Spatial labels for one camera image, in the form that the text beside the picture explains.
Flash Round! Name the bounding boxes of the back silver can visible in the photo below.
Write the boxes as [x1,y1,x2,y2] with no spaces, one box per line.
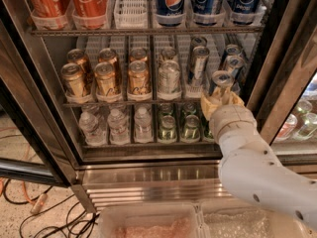
[158,47,178,63]

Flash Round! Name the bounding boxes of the right fridge glass door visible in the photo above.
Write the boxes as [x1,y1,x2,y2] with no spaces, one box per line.
[247,1,316,166]

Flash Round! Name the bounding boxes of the silver can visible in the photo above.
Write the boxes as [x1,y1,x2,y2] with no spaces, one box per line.
[158,60,180,94]
[158,47,178,63]

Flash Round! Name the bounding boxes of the back green can left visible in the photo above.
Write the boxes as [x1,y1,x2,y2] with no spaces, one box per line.
[158,103,173,118]

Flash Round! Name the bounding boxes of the top wire shelf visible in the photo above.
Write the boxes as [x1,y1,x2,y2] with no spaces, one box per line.
[31,26,264,37]

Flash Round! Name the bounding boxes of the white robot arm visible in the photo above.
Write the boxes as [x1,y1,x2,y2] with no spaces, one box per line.
[200,92,317,230]

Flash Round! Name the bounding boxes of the right water bottle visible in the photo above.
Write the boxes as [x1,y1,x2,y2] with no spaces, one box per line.
[134,107,153,143]

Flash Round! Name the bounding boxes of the front silver can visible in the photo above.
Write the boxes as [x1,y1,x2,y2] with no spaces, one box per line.
[158,60,180,94]

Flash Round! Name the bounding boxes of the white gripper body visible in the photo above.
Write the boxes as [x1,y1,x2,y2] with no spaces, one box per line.
[209,104,257,143]

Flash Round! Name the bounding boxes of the front green can left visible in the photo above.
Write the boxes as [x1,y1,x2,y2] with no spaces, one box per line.
[158,115,176,143]

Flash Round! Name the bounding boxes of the redbull can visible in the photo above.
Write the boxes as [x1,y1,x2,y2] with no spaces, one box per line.
[208,70,234,97]
[223,56,246,80]
[188,47,210,87]
[222,44,243,60]
[190,36,207,50]

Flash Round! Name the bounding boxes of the gold can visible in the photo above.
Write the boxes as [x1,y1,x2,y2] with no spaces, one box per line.
[129,48,149,62]
[128,60,151,95]
[61,62,88,97]
[98,48,122,81]
[94,61,120,97]
[66,49,93,83]

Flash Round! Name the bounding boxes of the left water bottle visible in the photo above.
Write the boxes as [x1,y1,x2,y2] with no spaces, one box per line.
[79,112,106,147]

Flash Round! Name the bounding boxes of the clear plastic bin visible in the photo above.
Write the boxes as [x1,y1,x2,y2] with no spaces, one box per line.
[98,202,200,238]
[198,198,314,238]

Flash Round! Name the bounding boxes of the water bottle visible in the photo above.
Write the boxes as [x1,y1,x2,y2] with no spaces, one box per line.
[107,108,130,145]
[134,107,153,143]
[79,112,106,147]

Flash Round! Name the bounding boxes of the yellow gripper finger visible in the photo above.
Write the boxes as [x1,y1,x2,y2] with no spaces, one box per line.
[229,91,245,106]
[200,94,220,120]

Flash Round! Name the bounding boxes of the right coca-cola can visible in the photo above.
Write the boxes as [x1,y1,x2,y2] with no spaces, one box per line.
[67,0,110,20]

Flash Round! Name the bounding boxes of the open fridge glass door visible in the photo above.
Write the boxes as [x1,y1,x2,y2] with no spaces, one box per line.
[0,0,76,186]

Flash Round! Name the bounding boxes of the wire shelf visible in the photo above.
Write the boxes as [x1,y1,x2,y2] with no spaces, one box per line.
[62,98,200,107]
[31,26,264,37]

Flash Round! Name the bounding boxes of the right clear plastic bin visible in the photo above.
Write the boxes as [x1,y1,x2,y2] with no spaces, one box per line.
[198,198,314,238]

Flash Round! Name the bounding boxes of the empty white shelf tray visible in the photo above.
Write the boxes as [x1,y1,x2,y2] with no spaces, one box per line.
[113,0,148,29]

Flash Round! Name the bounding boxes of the back gold can leftmost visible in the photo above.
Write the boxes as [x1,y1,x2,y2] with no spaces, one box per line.
[66,49,93,83]

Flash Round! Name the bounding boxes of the black floor cables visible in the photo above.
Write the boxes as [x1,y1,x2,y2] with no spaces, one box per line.
[2,178,101,238]

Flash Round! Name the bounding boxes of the front gold can leftmost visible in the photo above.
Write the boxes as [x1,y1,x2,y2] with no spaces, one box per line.
[61,62,88,97]

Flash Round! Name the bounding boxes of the orange extension cord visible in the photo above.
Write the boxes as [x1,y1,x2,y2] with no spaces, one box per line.
[0,126,49,215]

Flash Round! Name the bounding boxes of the middle water bottle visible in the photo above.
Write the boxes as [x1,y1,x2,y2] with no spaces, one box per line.
[107,108,130,145]

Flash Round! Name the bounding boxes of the left clear plastic bin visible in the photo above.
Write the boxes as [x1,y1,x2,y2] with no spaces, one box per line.
[98,202,200,238]

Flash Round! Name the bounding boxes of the front green can right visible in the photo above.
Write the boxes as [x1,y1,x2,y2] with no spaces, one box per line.
[202,119,214,141]

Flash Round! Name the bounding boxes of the front green can middle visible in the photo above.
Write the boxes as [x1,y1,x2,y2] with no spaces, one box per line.
[181,115,200,142]

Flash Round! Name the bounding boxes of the middle wire shelf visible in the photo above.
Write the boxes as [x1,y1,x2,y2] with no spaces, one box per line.
[62,98,200,107]

